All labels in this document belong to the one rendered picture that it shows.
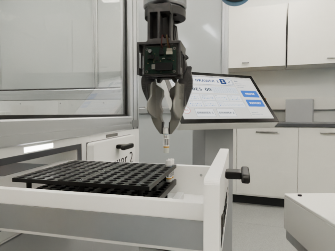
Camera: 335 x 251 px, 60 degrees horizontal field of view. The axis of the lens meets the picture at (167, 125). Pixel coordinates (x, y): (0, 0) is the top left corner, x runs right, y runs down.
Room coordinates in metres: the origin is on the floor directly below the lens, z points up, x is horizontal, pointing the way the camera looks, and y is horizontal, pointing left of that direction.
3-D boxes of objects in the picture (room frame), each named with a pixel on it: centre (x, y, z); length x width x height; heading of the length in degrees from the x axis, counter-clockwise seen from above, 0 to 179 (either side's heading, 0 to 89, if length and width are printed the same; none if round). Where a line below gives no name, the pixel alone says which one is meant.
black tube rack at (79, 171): (0.50, 0.11, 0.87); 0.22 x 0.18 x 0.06; 76
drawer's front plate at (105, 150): (0.84, 0.15, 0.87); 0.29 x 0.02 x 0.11; 166
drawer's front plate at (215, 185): (0.46, -0.08, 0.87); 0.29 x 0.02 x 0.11; 166
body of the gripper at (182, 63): (0.50, 0.01, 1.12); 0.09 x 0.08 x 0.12; 169
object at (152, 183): (0.48, 0.01, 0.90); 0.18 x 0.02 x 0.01; 166
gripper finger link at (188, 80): (0.52, -0.02, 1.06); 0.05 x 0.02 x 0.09; 79
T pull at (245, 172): (0.45, -0.11, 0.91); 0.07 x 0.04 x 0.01; 166
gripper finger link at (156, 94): (0.51, 0.02, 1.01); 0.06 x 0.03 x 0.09; 169
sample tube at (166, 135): (0.53, 0.00, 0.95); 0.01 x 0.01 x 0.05
